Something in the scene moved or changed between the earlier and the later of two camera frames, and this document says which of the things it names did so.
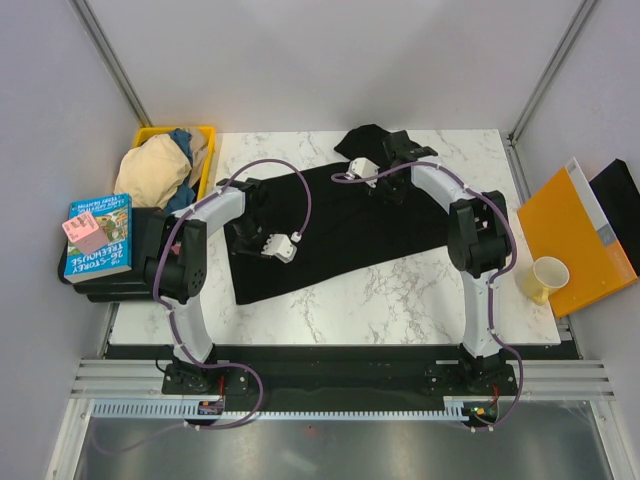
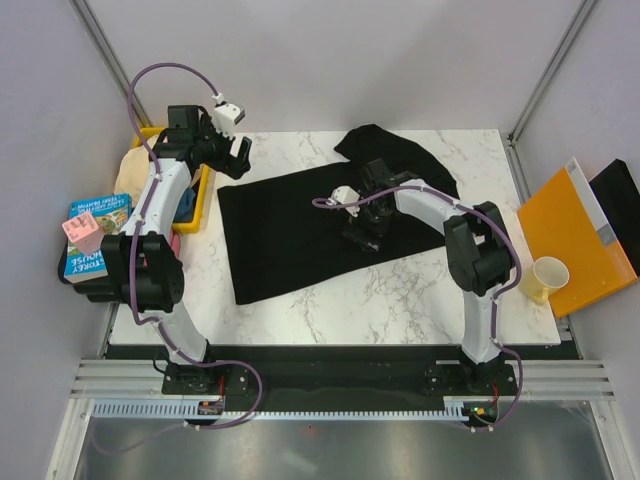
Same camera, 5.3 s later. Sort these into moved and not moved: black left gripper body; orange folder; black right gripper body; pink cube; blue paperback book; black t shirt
Moved: black right gripper body; black left gripper body
Not moved: orange folder; black t shirt; blue paperback book; pink cube
